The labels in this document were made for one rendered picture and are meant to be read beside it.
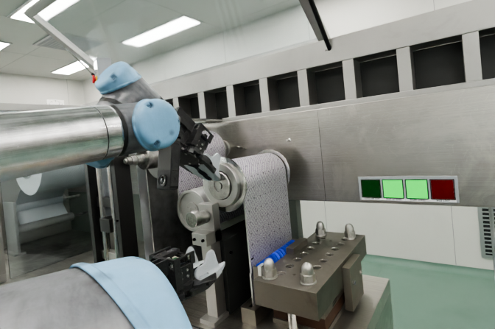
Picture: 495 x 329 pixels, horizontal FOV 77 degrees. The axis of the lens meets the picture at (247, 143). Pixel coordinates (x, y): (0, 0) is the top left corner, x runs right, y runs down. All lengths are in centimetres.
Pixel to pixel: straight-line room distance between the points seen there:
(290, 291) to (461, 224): 277
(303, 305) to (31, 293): 63
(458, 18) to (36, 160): 94
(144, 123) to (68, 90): 642
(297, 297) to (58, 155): 56
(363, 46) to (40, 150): 86
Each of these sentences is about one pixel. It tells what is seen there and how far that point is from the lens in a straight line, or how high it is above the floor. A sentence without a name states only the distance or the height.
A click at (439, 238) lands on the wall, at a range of 347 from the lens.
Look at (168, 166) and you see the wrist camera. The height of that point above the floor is 132.
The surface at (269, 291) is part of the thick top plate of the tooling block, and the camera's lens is 80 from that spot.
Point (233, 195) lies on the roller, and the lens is 81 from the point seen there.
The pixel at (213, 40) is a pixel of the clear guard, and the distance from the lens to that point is 121.
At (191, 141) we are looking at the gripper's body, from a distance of 70.
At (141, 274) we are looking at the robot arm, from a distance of 20.
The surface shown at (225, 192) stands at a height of 123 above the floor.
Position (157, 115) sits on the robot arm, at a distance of 46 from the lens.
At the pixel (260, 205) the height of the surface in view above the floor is 118.
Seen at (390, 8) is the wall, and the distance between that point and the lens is 351.
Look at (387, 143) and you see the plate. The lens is 98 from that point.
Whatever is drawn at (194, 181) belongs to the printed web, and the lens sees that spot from 102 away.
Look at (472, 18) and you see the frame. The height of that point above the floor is 161.
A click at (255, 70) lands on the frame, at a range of 117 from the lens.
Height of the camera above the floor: 137
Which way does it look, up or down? 1 degrees down
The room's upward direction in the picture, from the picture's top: 5 degrees counter-clockwise
